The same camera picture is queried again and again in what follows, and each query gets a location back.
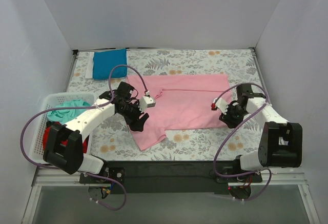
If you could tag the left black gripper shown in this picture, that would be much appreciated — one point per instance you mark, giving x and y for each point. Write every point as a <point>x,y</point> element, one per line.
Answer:
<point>137,121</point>

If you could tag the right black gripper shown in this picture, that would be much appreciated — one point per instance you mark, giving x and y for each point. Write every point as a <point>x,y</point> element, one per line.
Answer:
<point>226,119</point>

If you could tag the pink t shirt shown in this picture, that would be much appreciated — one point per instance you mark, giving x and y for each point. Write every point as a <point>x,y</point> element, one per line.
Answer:
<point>183,102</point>

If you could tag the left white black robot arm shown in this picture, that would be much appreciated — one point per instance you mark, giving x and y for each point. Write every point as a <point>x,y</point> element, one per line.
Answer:
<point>64,147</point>

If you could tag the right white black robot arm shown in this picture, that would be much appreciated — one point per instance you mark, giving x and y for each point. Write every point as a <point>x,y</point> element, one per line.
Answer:
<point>281,141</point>

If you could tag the folded blue t shirt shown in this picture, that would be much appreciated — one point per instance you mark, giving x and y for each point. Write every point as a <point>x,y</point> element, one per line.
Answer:
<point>104,62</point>

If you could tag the teal t shirt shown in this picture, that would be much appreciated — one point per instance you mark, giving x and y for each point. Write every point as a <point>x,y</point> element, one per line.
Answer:
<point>66,115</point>

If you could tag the white plastic laundry basket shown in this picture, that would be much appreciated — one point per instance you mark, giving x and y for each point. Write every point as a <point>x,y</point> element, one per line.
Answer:
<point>52,100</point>

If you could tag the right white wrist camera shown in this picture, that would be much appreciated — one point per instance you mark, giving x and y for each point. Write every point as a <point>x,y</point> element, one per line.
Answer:
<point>220,104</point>

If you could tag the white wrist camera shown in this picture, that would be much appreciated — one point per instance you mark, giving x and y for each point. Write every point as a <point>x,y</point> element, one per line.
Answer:
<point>146,102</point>
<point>220,104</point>

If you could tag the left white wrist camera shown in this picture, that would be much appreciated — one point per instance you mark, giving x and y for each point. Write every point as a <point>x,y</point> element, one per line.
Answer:
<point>146,102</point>

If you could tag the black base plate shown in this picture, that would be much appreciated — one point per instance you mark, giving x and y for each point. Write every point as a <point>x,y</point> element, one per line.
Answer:
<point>167,176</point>

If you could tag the aluminium frame rail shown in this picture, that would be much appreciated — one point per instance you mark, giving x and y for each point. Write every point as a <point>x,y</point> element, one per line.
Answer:
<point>54,178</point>

